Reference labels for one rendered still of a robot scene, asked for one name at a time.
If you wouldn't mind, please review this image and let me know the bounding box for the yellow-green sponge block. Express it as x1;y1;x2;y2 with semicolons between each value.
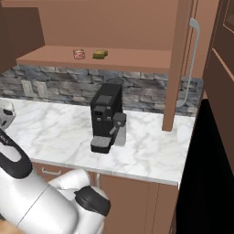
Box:
92;48;109;60

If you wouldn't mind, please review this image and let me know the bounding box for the brown tall cabinet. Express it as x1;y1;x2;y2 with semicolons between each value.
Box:
202;0;234;176

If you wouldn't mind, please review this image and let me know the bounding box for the black coffee machine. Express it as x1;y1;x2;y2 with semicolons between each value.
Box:
89;82;128;154

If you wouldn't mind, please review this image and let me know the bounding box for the pink glass jar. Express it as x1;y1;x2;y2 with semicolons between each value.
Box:
72;48;86;60

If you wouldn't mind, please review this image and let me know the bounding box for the brown drawer front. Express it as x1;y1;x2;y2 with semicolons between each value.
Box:
31;162;96;185

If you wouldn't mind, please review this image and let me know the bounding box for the brown base cupboard door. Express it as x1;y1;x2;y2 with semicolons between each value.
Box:
98;174;160;234

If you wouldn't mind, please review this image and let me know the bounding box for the grey wall socket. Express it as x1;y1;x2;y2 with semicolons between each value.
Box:
20;80;34;97
36;80;49;98

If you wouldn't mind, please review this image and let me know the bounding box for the brown cabinet door with handle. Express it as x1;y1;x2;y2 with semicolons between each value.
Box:
161;0;220;133

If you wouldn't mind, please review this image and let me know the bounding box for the grey drawer handle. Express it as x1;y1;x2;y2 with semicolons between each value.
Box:
40;166;63;176

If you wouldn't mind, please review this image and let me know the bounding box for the brown wall cabinet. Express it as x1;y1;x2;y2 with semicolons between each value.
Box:
16;0;181;75

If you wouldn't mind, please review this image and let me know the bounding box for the long grey cabinet door handle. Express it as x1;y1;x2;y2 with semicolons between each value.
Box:
175;17;201;109

